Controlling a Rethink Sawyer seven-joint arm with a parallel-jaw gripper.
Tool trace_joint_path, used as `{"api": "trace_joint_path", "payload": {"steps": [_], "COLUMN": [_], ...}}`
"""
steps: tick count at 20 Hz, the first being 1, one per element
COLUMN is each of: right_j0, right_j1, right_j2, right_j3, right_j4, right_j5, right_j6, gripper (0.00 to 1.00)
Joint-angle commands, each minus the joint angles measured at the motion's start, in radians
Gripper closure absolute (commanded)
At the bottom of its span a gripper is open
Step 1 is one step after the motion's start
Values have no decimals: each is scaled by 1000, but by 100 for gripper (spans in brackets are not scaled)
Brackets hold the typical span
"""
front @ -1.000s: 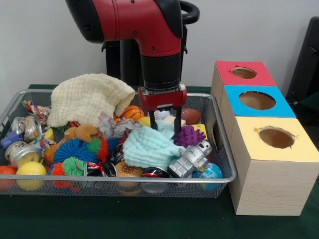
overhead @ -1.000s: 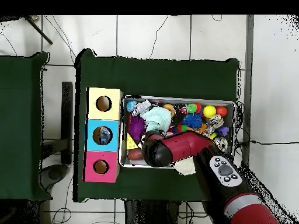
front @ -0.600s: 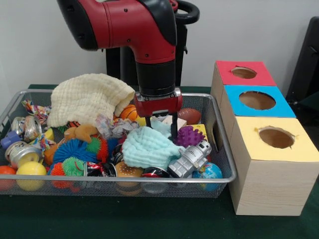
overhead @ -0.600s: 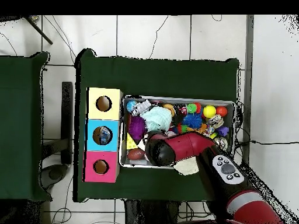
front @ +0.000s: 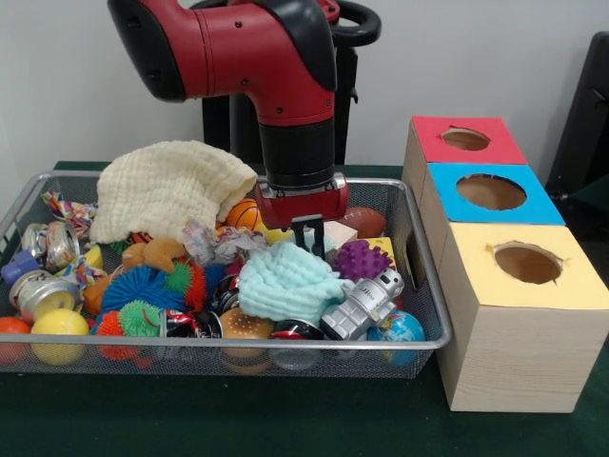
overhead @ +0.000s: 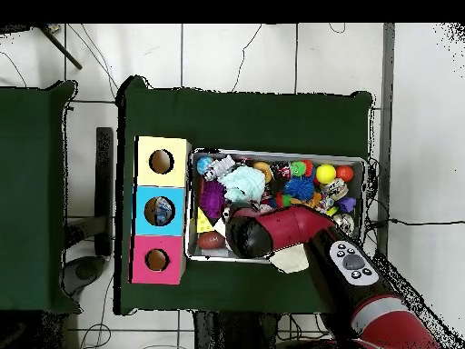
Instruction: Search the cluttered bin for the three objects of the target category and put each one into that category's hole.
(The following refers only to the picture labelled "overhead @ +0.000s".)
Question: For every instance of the silver toy robot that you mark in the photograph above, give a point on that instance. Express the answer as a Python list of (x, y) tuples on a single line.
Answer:
[(218, 169)]

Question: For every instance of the purple spiky ball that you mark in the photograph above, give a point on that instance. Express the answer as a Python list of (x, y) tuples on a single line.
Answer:
[(212, 198)]

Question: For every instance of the smooth yellow ball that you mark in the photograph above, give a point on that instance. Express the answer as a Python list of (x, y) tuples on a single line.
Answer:
[(326, 173)]

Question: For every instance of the blue spiky rubber ball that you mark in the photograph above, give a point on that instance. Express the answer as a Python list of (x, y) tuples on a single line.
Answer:
[(299, 189)]

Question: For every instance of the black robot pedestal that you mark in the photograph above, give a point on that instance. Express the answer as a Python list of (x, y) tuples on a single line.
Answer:
[(236, 334)]

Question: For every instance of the small brown football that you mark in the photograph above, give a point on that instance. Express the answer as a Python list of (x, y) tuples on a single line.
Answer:
[(211, 240)]

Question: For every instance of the crushed clear plastic bottle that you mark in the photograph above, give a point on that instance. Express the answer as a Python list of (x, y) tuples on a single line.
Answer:
[(163, 210)]

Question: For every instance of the mint green waffle cloth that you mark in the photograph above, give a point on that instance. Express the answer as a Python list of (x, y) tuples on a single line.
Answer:
[(243, 183)]

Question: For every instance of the black tripod leg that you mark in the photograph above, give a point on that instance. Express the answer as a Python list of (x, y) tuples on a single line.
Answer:
[(61, 49)]

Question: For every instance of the dark green table cloth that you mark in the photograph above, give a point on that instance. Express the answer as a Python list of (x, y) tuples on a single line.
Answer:
[(254, 120)]

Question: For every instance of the wooden box three holes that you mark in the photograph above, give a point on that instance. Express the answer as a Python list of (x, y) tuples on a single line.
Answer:
[(178, 174)]

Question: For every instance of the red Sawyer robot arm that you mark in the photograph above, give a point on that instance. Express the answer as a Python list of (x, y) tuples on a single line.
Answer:
[(298, 229)]

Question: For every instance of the blue globe ball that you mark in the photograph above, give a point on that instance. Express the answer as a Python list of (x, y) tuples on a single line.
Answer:
[(202, 165)]

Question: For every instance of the dark green side table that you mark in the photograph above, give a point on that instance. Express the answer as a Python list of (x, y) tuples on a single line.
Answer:
[(32, 181)]

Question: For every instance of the cream waffle cloth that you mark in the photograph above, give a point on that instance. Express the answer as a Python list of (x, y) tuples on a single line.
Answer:
[(290, 260)]

